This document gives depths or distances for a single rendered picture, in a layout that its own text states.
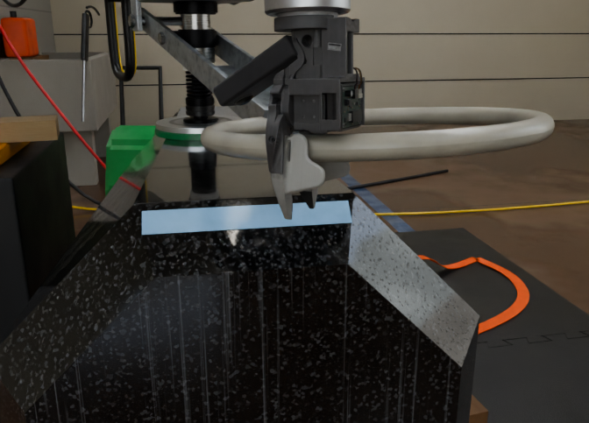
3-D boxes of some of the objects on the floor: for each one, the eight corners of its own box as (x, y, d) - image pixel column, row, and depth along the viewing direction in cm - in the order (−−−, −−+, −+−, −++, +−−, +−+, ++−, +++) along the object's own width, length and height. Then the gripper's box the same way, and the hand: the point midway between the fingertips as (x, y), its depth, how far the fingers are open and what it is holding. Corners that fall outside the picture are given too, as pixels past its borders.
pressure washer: (123, 228, 316) (108, 65, 290) (185, 229, 313) (175, 66, 288) (97, 251, 282) (78, 70, 257) (167, 253, 280) (155, 70, 255)
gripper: (328, 10, 53) (329, 233, 57) (373, 18, 63) (372, 207, 68) (248, 16, 57) (256, 224, 61) (303, 24, 67) (307, 201, 72)
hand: (294, 201), depth 66 cm, fingers closed on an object, 5 cm apart
